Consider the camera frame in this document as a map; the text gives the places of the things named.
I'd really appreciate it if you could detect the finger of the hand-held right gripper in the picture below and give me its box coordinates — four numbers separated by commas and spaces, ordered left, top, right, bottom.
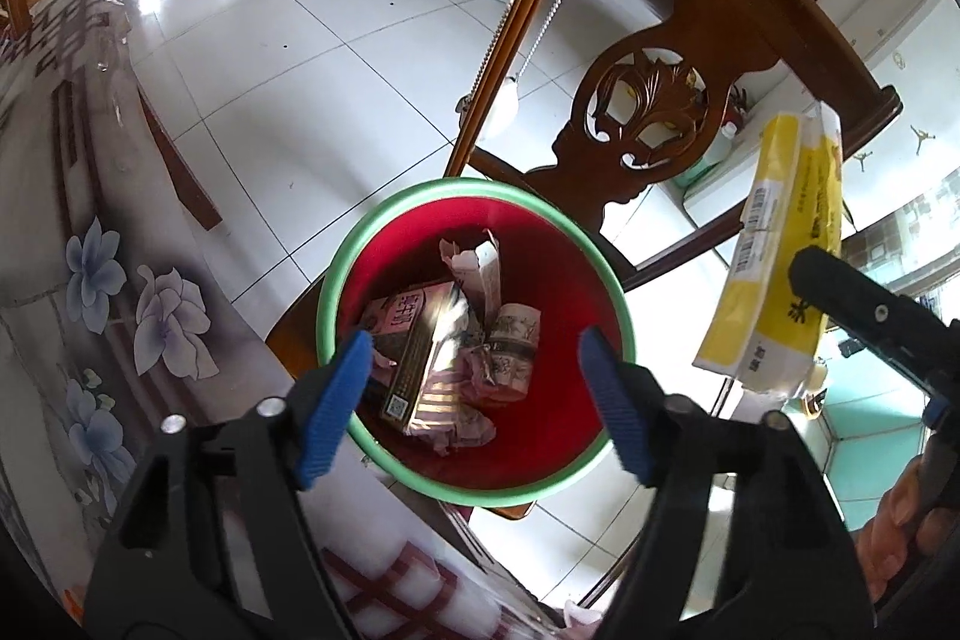
789, 245, 960, 408

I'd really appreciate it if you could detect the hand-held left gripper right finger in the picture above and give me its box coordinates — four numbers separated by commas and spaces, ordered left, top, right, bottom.
577, 325, 877, 640

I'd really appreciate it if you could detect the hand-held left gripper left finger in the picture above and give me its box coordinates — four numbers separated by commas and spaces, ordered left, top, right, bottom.
82, 329, 374, 640

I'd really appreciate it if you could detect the red bin with green rim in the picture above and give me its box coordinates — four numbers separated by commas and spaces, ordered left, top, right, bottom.
315, 177, 638, 510

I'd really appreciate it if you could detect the yellow tissue pack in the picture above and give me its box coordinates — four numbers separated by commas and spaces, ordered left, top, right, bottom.
694, 101, 848, 395

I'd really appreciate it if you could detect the person's right hand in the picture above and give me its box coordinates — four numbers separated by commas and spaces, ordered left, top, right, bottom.
855, 456, 960, 603

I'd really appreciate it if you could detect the brown drink carton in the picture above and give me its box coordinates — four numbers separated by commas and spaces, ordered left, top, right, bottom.
360, 289, 428, 341

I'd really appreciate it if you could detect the crumpled grey green packet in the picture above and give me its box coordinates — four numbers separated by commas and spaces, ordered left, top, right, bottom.
480, 302, 542, 401

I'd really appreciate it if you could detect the pink crumpled wrapper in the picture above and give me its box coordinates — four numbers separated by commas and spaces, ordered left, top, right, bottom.
405, 377, 496, 457

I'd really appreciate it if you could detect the opened white pink carton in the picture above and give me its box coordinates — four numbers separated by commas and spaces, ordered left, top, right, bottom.
439, 227, 502, 326

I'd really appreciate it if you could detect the green bottle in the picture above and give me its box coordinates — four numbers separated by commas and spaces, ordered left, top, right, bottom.
671, 122, 740, 191

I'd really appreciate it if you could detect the floral tablecloth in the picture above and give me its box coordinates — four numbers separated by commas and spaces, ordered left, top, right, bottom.
0, 0, 571, 640

